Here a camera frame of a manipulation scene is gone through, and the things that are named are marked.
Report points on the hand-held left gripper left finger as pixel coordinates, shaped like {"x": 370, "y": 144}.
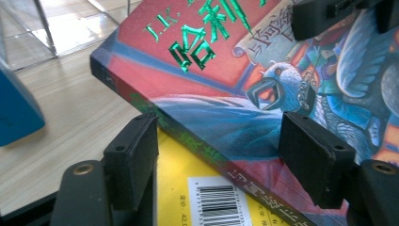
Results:
{"x": 131, "y": 157}

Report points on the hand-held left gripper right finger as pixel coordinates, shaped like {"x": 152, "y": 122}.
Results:
{"x": 313, "y": 157}

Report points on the yellow book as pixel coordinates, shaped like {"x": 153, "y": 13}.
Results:
{"x": 172, "y": 175}

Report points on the red and blue illustrated book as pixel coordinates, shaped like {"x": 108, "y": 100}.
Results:
{"x": 204, "y": 81}

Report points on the clear acrylic book organizer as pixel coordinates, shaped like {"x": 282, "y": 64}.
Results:
{"x": 46, "y": 31}

